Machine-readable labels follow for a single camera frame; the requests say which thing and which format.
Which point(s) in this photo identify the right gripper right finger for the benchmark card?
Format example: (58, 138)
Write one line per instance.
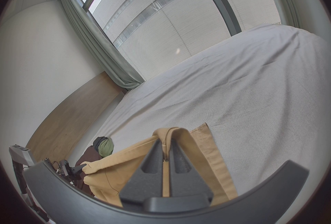
(188, 181)

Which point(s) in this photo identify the bed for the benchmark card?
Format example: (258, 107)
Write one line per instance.
(232, 88)

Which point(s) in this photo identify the tan shorts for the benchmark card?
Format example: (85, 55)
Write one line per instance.
(206, 155)

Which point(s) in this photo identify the brown garment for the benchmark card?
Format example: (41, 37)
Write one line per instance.
(88, 158)

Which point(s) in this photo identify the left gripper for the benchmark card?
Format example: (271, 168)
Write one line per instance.
(69, 170)

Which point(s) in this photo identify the window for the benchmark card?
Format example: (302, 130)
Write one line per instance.
(175, 15)

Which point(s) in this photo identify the green garment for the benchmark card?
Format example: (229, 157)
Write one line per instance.
(106, 148)

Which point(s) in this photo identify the black garment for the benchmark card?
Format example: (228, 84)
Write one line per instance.
(97, 141)

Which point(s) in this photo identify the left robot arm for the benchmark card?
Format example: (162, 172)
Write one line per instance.
(22, 155)

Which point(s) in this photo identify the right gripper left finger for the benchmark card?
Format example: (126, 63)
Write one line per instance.
(144, 181)

